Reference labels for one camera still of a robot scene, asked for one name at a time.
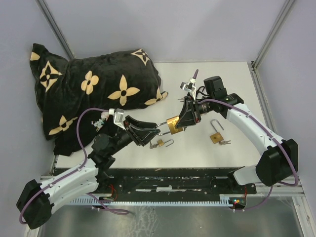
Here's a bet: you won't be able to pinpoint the brass padlock long shackle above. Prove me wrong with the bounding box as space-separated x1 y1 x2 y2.
210 119 224 144

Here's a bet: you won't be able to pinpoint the black floral plush pillow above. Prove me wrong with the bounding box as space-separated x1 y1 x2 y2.
30 43 168 140

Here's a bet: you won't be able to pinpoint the light blue cable duct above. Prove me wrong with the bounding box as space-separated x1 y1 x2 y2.
69 192 243 207

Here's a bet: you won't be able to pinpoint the black floral garment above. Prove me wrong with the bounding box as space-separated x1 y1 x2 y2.
53 111 117 156

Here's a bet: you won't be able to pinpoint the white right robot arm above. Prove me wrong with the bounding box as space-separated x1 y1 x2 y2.
175 76 298 193

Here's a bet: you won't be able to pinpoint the long shackle padlock keys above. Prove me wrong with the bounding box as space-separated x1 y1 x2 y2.
219 140 231 145

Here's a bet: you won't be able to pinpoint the right aluminium frame post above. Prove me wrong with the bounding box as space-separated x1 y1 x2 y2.
251 0 297 72

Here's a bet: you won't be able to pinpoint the small brass padlock left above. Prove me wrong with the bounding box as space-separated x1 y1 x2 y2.
157 139 174 147

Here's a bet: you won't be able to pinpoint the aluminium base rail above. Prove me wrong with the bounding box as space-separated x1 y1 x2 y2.
39 172 303 197

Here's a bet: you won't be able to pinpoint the aluminium frame post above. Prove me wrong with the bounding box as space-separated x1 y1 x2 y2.
251 0 297 72
35 0 75 60

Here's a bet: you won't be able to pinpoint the large brass padlock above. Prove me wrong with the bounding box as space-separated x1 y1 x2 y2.
156 116 179 136

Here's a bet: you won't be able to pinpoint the left aluminium frame post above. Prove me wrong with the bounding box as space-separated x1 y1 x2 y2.
35 0 75 60

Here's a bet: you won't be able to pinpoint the small left padlock keys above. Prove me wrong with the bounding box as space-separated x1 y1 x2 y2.
150 142 158 149

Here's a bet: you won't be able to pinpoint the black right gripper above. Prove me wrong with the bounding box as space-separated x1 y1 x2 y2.
174 95 214 129

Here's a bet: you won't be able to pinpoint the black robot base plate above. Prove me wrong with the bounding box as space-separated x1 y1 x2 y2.
95 168 257 196

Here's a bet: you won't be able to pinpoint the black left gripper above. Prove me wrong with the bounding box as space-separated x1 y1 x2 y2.
109 115 160 155

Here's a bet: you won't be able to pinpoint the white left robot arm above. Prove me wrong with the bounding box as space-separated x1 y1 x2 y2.
16 116 160 229

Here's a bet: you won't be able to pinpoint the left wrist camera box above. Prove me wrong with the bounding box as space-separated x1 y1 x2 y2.
109 108 125 130

